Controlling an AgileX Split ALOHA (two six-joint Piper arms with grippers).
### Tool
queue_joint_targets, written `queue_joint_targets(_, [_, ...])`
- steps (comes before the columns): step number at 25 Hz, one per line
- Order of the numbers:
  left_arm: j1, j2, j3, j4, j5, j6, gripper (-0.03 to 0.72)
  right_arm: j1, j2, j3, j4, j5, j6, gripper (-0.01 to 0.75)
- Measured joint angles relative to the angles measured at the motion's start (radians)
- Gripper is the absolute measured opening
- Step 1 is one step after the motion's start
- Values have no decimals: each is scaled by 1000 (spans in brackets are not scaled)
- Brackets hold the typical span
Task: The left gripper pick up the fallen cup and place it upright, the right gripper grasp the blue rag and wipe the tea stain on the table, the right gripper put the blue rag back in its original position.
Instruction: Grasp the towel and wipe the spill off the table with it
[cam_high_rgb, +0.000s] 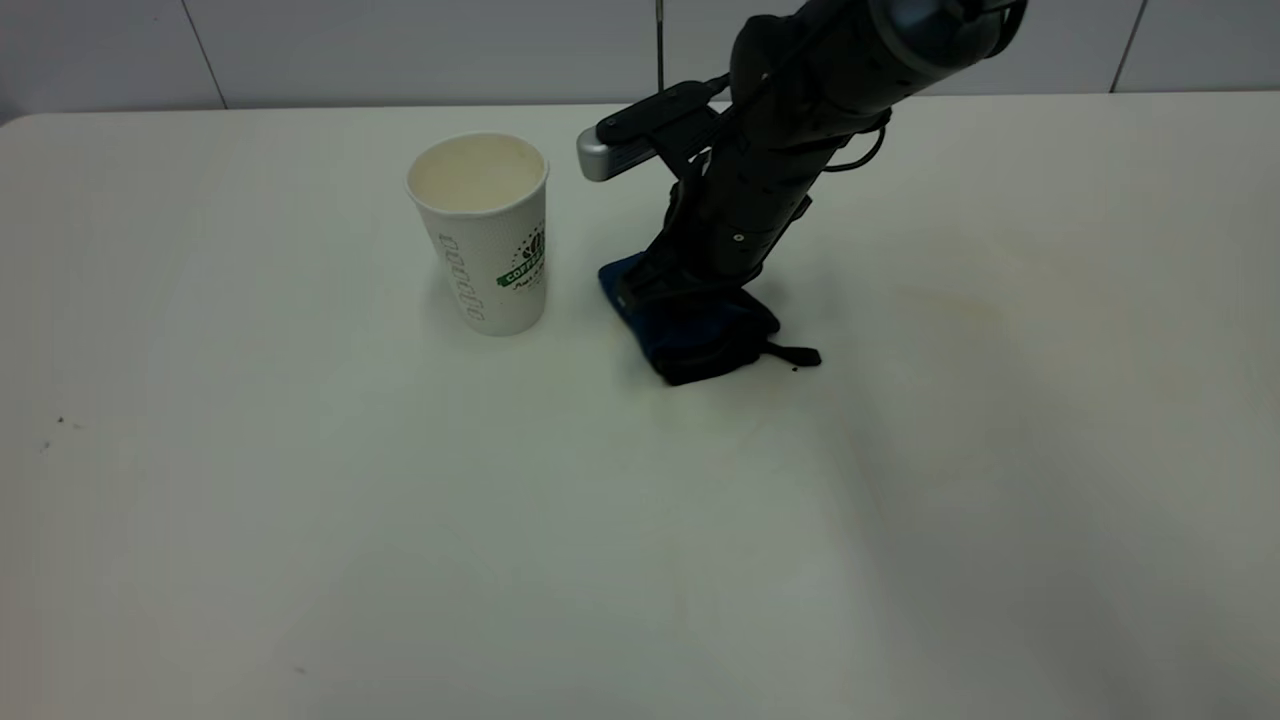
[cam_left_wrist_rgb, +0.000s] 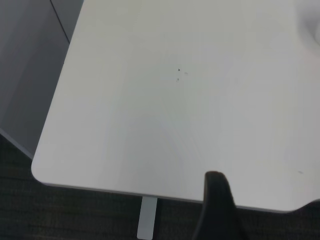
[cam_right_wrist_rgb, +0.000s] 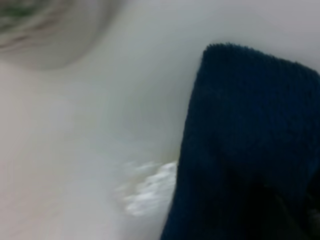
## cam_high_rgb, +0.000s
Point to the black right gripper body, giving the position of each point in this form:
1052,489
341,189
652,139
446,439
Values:
740,210

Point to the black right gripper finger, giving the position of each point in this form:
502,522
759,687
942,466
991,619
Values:
650,285

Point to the blue cloth with black trim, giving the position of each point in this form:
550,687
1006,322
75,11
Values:
700,345

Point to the white paper coffee cup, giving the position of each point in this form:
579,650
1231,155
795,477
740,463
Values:
490,260

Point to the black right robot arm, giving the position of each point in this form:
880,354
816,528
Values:
850,60

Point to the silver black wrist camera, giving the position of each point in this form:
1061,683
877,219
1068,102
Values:
640,125

